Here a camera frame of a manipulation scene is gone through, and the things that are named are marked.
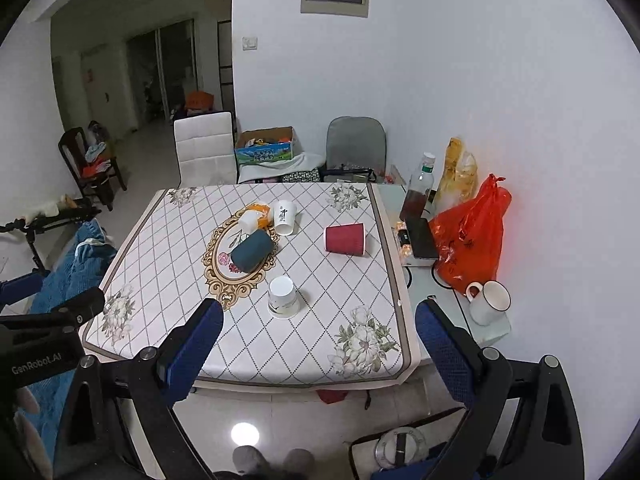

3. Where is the black stand with handle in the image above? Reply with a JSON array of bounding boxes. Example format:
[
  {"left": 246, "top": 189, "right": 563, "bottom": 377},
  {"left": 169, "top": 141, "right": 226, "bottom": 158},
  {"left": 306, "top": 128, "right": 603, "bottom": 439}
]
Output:
[{"left": 0, "top": 200, "right": 102, "bottom": 275}]

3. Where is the white padded chair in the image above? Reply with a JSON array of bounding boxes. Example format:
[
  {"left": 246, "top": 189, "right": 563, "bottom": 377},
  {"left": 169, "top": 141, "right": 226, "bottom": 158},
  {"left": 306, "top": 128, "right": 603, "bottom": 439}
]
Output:
[{"left": 174, "top": 112, "right": 238, "bottom": 188}]

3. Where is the white light switch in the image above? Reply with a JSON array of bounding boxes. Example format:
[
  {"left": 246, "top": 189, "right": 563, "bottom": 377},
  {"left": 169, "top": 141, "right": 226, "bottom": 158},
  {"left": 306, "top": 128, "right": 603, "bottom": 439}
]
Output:
[{"left": 242, "top": 37, "right": 258, "bottom": 51}]

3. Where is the red paper cup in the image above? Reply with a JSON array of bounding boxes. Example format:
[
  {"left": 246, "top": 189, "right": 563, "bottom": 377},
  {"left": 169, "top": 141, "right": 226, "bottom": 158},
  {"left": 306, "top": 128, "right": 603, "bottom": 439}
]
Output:
[{"left": 323, "top": 223, "right": 366, "bottom": 257}]

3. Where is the white printed paper cup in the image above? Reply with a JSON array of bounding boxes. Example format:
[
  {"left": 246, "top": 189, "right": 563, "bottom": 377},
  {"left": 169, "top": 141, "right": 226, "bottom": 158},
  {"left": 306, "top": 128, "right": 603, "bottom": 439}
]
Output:
[{"left": 268, "top": 275, "right": 300, "bottom": 318}]

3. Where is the glass side table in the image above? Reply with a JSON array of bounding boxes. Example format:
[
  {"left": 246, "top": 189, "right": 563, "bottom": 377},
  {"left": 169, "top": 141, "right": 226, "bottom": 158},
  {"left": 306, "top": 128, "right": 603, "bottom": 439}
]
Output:
[{"left": 374, "top": 183, "right": 512, "bottom": 366}]

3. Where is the white and orange cup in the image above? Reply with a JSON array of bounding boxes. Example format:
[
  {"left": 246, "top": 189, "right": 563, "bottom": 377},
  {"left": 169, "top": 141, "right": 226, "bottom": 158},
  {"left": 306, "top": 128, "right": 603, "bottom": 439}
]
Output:
[{"left": 238, "top": 202, "right": 273, "bottom": 235}]

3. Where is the blue cloth on chair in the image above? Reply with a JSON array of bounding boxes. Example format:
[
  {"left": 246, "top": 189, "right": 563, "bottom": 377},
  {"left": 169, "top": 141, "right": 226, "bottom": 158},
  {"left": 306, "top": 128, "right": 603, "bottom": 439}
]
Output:
[{"left": 26, "top": 219, "right": 117, "bottom": 462}]

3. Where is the grey office chair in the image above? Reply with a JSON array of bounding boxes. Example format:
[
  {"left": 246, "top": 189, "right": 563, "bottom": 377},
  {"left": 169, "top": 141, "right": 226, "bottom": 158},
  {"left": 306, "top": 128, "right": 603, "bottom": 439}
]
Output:
[{"left": 320, "top": 116, "right": 387, "bottom": 183}]

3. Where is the white cup with script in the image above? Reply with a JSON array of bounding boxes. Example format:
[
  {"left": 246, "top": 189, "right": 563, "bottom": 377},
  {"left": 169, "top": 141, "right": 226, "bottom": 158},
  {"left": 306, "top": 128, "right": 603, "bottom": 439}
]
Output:
[{"left": 273, "top": 200, "right": 297, "bottom": 236}]

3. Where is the plastic bottle dark liquid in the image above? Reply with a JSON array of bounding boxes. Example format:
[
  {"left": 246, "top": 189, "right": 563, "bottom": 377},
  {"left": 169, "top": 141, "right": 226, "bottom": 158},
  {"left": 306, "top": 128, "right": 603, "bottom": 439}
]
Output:
[{"left": 399, "top": 152, "right": 436, "bottom": 221}]

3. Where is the floral patterned tablecloth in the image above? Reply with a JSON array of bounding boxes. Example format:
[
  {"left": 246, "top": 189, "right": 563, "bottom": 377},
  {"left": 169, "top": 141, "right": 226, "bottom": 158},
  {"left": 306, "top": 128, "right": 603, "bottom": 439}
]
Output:
[{"left": 82, "top": 182, "right": 421, "bottom": 390}]

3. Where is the dark teal cup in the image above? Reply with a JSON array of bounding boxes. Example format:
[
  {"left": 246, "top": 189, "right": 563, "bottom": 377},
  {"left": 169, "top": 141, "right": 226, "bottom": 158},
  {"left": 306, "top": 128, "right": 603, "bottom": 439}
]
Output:
[{"left": 230, "top": 230, "right": 273, "bottom": 273}]

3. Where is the orange plastic bag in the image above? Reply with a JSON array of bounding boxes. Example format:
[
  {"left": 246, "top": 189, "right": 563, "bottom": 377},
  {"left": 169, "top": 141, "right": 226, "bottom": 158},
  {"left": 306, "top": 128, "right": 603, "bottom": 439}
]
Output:
[{"left": 430, "top": 174, "right": 512, "bottom": 294}]

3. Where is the black wooden chair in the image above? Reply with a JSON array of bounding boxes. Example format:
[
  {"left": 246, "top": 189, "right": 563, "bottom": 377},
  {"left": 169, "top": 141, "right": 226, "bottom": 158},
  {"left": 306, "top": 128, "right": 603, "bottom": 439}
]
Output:
[{"left": 58, "top": 127, "right": 127, "bottom": 211}]

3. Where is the cardboard box with items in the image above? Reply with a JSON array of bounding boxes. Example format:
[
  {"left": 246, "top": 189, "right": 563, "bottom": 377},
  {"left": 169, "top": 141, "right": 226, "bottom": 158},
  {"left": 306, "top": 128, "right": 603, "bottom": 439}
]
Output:
[{"left": 234, "top": 127, "right": 294, "bottom": 166}]

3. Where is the black device on table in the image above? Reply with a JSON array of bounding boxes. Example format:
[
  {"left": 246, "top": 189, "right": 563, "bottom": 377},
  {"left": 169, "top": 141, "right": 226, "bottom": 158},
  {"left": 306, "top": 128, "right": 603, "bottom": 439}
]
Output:
[{"left": 405, "top": 217, "right": 438, "bottom": 260}]

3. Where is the white enamel mug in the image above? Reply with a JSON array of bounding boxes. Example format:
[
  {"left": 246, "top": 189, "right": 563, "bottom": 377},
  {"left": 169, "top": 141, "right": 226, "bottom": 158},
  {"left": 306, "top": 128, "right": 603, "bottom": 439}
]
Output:
[{"left": 465, "top": 280, "right": 511, "bottom": 326}]

